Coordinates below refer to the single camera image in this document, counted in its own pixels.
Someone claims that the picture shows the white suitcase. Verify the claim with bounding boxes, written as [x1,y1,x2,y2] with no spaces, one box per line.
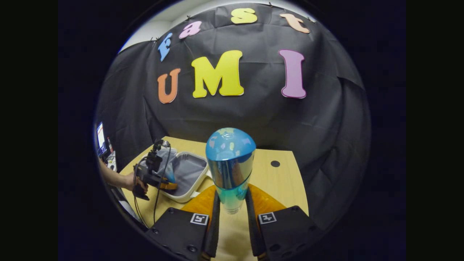
[140,147,213,203]

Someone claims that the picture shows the computer monitor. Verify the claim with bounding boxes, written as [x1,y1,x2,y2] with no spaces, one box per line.
[96,123,106,148]

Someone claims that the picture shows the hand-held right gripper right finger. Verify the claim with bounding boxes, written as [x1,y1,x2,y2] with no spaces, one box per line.
[245,184,323,261]

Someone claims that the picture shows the blue skin care bottle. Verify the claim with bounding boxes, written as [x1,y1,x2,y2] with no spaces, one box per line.
[206,128,256,215]

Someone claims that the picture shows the black cable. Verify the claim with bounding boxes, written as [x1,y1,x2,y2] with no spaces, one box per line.
[133,143,171,226]

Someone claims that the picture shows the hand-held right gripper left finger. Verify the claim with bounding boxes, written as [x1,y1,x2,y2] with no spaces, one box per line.
[145,185,221,261]

